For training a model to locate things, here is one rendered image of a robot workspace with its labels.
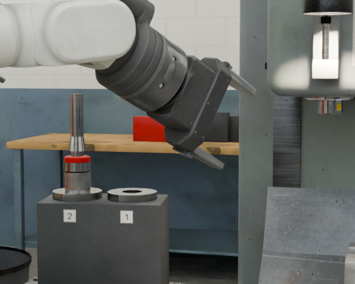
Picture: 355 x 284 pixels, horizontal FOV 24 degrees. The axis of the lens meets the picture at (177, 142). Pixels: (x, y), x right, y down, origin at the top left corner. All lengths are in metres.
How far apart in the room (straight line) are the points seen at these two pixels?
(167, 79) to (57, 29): 0.16
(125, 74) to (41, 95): 5.23
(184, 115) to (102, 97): 4.99
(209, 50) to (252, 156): 3.96
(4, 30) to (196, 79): 0.26
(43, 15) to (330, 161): 1.07
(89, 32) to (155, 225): 0.62
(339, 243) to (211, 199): 4.08
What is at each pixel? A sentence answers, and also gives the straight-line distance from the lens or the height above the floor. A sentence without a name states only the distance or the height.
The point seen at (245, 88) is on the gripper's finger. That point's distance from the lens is 1.06.
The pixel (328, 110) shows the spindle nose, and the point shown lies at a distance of 1.40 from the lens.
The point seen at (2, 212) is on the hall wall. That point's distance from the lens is 6.38.
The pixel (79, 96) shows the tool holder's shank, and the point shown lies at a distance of 1.47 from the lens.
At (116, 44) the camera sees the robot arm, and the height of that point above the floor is 1.38.
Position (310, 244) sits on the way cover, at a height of 0.98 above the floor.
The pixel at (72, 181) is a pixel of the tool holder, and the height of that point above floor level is 1.16.
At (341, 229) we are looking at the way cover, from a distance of 1.78.
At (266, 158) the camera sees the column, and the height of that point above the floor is 1.16.
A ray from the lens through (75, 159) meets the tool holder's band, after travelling 1.46.
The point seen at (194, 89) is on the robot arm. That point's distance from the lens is 0.99.
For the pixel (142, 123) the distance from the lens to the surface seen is 5.28.
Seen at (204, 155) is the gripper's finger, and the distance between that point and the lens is 1.02.
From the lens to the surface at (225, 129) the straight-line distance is 5.20.
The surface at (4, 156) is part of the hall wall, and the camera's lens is 6.31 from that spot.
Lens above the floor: 1.36
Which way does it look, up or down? 5 degrees down
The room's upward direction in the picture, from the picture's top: straight up
